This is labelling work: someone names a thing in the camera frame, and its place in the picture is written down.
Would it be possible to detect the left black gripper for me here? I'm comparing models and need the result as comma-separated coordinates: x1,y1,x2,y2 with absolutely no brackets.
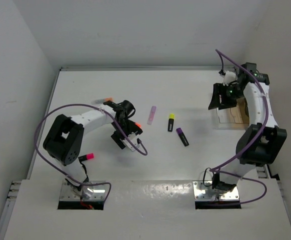
111,119,142,149

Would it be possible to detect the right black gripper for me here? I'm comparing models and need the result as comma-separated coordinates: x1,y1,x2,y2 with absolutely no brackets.
208,82,245,110

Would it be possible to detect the pink translucent highlighter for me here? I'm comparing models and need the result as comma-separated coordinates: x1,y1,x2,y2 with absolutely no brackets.
147,106,157,125

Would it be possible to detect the orange clear highlighter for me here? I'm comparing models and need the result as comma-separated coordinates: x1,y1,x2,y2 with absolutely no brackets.
91,97,113,105

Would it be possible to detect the yellow black highlighter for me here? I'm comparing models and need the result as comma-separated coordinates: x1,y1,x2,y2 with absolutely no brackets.
167,113,175,132

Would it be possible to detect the pink black highlighter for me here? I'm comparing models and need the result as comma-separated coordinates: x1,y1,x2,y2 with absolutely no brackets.
78,153,94,162

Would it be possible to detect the purple black highlighter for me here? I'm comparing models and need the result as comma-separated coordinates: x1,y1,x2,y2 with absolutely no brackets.
176,127,189,147

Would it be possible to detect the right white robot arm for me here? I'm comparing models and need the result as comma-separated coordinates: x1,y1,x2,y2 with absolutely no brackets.
208,62,287,192

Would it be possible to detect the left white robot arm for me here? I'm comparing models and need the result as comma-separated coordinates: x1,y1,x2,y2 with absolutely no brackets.
43,100,143,190

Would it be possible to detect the clear acrylic container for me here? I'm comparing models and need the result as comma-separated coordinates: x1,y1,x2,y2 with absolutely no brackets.
210,98,249,130

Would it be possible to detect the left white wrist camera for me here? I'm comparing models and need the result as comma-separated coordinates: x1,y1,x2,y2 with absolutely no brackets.
122,132,140,152

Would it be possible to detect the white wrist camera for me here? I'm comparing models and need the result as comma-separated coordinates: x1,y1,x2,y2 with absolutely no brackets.
122,132,140,152
222,71,237,86

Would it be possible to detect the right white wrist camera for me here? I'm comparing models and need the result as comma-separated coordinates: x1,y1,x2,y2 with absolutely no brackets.
222,71,237,86

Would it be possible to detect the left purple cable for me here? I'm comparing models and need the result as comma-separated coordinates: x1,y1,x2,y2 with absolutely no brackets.
33,103,149,201

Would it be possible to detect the purple cable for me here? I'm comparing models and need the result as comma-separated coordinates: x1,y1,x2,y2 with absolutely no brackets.
209,48,270,207
33,103,149,201

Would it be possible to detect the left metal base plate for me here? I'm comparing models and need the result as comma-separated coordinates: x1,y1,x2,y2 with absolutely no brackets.
59,180,106,202

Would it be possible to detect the metal base plate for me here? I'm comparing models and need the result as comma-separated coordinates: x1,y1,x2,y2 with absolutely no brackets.
59,180,106,202
192,180,240,203

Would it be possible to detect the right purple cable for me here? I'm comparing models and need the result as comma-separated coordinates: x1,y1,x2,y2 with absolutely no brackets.
209,48,270,207

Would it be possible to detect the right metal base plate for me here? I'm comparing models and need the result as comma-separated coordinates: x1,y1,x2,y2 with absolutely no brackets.
192,180,240,203

